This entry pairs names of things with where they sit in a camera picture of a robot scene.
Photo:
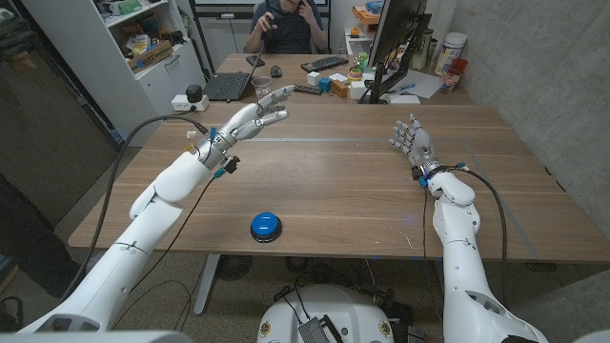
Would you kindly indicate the wooden block with holes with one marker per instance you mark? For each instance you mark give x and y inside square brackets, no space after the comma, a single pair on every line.
[340,89]

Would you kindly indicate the seated person in dark shirt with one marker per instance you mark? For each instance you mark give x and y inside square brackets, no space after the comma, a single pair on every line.
[290,28]

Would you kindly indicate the cardboard box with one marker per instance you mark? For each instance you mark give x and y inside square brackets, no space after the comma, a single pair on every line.
[150,57]

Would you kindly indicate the white power strip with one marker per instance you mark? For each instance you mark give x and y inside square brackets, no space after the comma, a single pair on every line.
[178,102]

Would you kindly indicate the black smartphone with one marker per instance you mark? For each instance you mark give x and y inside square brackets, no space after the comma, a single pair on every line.
[255,60]

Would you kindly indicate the black power adapter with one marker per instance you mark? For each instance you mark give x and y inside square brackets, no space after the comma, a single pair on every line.
[194,93]

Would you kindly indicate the clear drinking glass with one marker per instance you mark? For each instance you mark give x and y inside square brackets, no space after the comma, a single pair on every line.
[260,86]

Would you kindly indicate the standing person with white sneakers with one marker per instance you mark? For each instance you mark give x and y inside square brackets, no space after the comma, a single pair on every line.
[28,238]

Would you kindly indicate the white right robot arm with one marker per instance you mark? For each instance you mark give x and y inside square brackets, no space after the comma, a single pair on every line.
[462,267]

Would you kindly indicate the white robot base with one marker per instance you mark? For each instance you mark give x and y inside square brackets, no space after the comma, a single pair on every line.
[352,309]

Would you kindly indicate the white shelf cabinet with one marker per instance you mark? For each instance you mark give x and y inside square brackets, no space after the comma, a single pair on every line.
[95,57]

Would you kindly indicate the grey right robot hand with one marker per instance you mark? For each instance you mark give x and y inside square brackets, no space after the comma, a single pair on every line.
[421,145]

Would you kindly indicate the black computer mouse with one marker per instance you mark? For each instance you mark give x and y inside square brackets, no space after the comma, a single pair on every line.
[276,71]

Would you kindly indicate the blue dome push button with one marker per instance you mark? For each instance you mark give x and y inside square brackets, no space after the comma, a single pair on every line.
[265,225]

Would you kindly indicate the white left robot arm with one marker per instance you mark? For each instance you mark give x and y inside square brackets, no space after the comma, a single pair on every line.
[143,228]

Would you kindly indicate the black remote control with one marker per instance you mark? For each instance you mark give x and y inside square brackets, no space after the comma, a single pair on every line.
[310,89]

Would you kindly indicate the flat white box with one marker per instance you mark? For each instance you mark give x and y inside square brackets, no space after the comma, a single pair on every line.
[404,99]

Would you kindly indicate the green plastic toy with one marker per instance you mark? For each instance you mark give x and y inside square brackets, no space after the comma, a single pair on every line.
[362,61]

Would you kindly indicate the round black floor fan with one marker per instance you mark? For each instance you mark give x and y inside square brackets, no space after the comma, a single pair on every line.
[234,267]

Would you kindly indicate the grey finned electronics box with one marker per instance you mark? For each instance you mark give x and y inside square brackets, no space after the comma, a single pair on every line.
[313,331]

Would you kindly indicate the green box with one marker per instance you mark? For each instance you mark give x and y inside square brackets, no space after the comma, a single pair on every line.
[129,6]

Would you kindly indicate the white cylindrical canister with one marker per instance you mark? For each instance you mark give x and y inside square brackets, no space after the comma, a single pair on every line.
[450,50]

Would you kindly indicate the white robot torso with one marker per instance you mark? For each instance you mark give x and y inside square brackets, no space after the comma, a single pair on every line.
[95,337]

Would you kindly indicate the small blue cube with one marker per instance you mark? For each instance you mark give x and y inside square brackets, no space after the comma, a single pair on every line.
[325,85]

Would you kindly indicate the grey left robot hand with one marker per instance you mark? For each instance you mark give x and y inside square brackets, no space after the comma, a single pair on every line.
[248,121]

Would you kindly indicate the white paper sheet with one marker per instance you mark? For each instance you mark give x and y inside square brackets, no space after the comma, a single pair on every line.
[424,83]

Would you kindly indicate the orange box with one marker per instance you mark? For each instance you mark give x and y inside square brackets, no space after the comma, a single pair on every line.
[366,15]

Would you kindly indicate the white block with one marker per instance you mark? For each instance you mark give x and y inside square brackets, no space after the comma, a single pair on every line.
[357,90]

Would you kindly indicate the small white cube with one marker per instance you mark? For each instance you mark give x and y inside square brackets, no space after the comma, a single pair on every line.
[313,78]

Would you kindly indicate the black computer monitor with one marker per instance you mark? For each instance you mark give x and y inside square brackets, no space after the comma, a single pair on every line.
[395,28]

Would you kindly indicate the black keyboard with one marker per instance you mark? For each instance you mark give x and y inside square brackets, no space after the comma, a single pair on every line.
[325,63]

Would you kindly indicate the grey table leg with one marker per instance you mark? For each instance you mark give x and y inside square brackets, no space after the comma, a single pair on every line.
[207,283]

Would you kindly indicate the black laptop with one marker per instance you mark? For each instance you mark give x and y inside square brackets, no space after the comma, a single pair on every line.
[228,86]

